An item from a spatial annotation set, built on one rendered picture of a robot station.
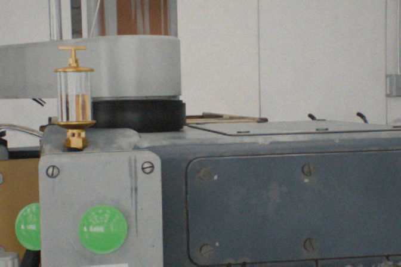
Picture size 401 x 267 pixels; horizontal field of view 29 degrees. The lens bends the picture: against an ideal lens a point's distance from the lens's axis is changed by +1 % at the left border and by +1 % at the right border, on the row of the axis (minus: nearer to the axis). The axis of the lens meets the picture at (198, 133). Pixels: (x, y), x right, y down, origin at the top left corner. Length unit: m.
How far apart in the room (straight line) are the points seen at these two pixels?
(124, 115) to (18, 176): 0.29
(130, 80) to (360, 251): 0.23
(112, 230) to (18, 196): 0.45
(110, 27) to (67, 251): 0.58
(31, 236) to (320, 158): 0.21
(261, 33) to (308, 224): 5.37
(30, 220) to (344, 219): 0.22
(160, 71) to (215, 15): 5.20
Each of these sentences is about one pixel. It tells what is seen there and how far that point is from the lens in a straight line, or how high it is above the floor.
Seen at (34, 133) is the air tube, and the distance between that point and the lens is 0.63.
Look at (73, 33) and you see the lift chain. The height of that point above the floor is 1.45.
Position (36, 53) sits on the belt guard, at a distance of 0.73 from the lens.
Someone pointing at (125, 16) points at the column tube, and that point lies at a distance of 1.04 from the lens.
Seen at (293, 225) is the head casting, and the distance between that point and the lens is 0.57.
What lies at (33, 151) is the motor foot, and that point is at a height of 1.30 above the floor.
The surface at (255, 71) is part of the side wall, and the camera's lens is 5.89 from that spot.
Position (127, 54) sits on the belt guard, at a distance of 0.65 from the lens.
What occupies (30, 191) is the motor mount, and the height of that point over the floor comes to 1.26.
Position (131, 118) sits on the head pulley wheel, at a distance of 0.65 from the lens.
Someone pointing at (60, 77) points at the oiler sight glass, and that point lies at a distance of 0.56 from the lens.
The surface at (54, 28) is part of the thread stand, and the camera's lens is 0.88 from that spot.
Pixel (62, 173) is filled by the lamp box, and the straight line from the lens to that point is 0.49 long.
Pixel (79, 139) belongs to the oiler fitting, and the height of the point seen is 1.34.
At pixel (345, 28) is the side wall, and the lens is 6.13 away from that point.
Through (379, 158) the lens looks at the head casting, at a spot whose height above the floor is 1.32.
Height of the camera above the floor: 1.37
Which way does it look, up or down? 3 degrees down
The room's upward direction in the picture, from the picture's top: 1 degrees counter-clockwise
